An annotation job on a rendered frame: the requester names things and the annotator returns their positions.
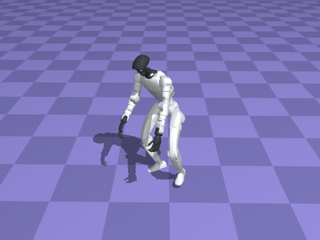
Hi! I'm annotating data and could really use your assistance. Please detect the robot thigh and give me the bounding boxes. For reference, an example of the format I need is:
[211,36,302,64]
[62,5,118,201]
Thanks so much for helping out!
[141,102,163,146]
[167,108,185,160]

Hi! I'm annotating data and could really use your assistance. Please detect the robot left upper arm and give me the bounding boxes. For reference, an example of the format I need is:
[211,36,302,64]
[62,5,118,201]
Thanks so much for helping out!
[158,75,172,111]

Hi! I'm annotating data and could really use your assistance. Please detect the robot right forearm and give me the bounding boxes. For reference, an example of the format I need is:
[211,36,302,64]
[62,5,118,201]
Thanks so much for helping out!
[122,94,136,121]

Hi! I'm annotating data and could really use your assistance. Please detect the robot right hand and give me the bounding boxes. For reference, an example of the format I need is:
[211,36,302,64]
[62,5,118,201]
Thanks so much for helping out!
[118,115,128,139]

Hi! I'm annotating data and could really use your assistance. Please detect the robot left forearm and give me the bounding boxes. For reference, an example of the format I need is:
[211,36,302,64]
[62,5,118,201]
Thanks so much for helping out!
[155,102,169,134]

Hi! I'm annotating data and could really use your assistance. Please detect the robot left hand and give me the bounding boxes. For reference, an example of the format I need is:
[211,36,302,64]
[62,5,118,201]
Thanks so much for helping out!
[148,127,163,152]

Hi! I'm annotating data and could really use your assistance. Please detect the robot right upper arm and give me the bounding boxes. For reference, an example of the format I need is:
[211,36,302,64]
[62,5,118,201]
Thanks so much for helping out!
[130,73,142,103]

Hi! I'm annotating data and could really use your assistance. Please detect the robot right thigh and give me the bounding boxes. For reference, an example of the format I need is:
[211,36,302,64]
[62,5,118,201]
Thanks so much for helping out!
[141,102,163,146]

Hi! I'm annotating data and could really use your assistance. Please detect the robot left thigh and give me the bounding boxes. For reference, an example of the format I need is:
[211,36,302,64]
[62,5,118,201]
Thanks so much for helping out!
[167,108,185,160]

